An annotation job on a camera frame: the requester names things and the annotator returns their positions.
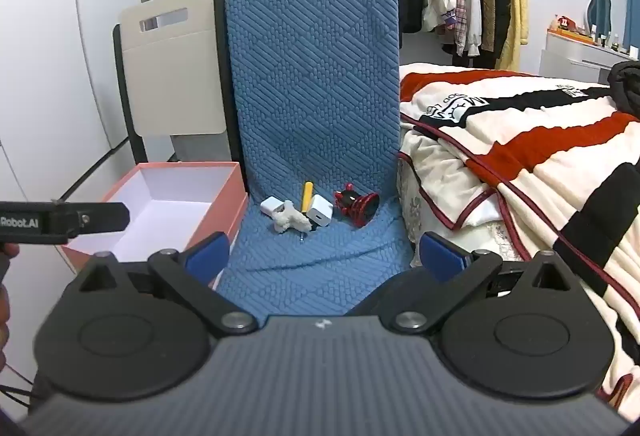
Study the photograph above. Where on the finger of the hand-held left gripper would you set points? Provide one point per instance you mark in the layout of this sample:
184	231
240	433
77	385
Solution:
105	216

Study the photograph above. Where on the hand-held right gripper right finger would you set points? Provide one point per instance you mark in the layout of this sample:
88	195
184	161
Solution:
442	258

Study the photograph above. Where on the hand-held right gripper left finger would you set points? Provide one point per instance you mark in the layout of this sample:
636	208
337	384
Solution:
207	256

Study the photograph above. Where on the pink cardboard box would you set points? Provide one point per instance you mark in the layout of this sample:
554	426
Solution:
165	188

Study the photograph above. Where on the white charger plug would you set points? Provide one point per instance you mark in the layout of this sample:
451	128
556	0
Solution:
320	211
270	206

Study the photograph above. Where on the red black figurine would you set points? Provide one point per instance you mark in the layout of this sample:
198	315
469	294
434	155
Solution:
357	208

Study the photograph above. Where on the person's left hand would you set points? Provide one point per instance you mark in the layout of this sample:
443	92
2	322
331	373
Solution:
9	252

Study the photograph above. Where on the floral bed sheet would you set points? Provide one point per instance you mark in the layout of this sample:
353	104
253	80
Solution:
425	208

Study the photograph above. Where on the cream folding chair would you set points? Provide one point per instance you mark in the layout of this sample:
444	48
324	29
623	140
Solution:
170	86

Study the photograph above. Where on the red black striped blanket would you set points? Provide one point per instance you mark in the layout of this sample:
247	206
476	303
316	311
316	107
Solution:
550	156

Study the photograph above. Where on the blue quilted chair cover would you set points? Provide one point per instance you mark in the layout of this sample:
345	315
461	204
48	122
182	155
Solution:
310	91

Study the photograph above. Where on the white dresser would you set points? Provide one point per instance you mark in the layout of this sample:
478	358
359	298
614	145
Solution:
570	58

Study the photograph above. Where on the dark cloth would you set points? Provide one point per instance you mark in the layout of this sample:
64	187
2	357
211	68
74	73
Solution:
626	86

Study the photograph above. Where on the red toy figure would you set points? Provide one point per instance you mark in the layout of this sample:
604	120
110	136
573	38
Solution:
564	23

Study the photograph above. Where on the row of small bottles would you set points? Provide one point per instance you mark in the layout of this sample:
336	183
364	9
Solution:
615	45

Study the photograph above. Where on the blue framed mirror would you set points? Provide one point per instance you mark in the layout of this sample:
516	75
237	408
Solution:
599	11

